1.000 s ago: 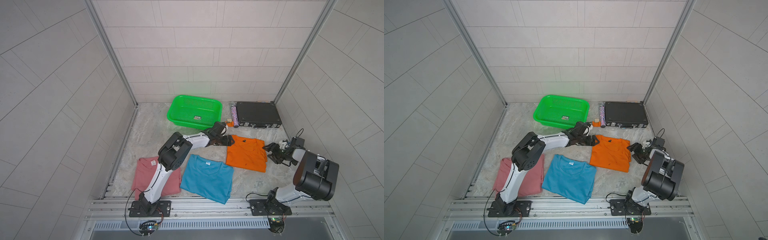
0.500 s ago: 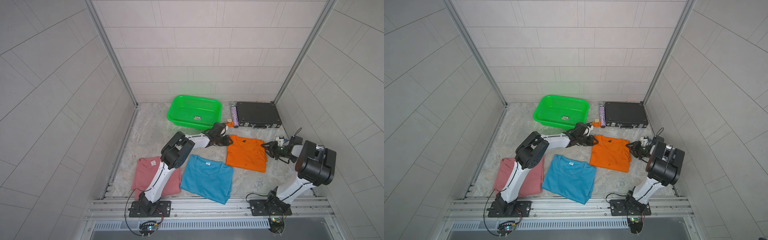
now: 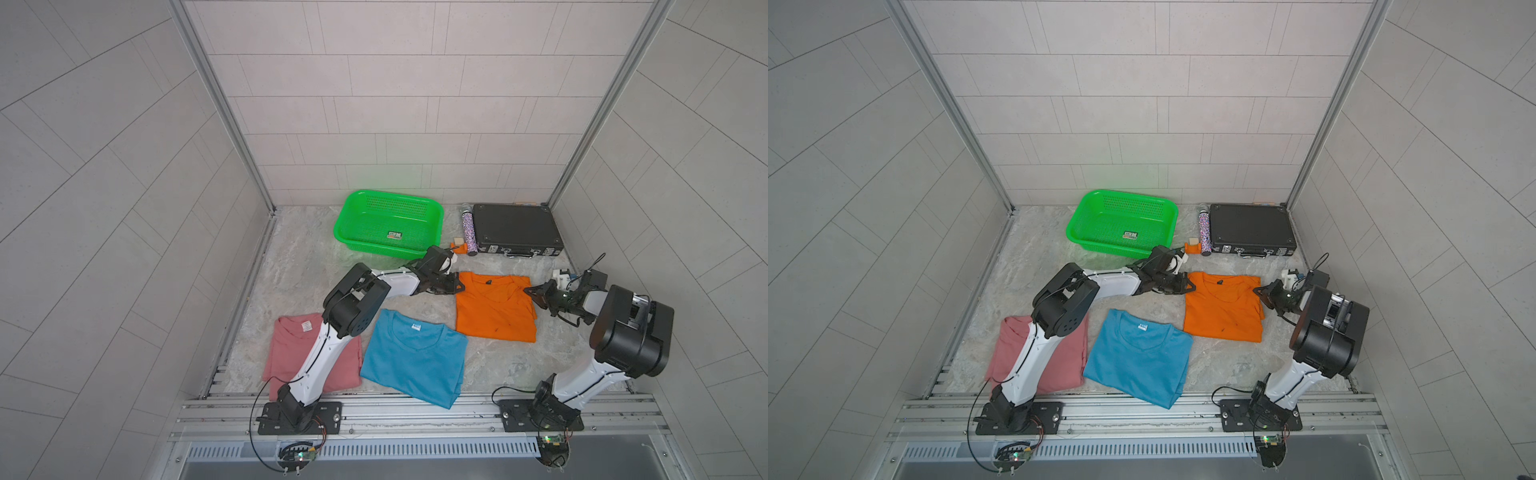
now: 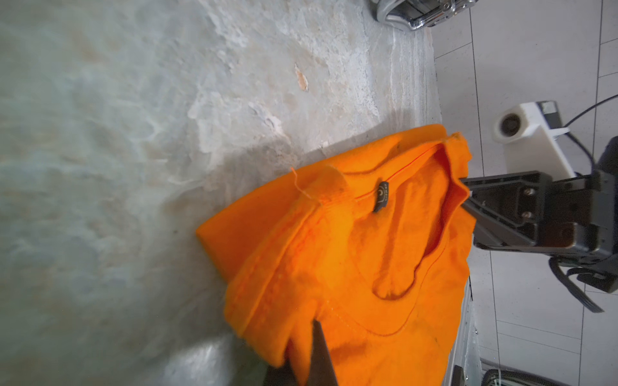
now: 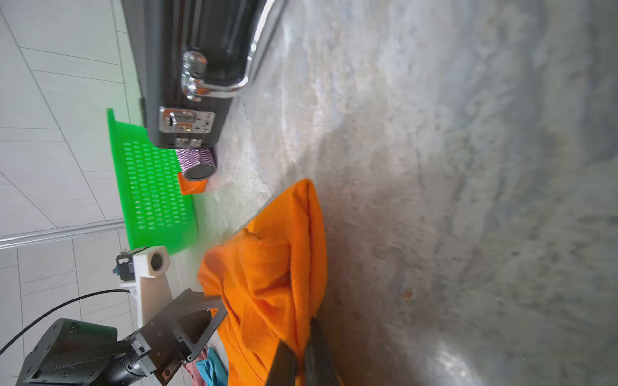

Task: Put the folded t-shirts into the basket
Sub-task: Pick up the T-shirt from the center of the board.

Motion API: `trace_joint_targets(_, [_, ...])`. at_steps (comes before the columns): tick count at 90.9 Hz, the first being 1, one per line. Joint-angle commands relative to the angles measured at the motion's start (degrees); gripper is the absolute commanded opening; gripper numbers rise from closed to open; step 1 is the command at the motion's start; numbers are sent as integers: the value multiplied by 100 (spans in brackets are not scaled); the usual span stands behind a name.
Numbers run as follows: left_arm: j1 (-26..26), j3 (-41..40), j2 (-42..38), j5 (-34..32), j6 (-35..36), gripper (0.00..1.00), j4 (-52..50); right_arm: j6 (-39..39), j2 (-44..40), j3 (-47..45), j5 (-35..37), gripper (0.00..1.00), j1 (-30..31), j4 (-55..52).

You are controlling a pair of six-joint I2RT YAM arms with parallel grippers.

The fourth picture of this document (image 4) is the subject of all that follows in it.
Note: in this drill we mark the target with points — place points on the orange t-shirt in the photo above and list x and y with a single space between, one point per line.
372 244

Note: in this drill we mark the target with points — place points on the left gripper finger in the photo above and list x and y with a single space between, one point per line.
321 369

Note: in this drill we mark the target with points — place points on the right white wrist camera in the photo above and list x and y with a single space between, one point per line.
527 133

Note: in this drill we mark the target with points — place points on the black hard case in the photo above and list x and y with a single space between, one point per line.
414 15

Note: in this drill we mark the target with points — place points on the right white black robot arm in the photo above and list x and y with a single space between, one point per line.
601 276

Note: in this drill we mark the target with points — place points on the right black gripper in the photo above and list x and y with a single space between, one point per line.
530 212

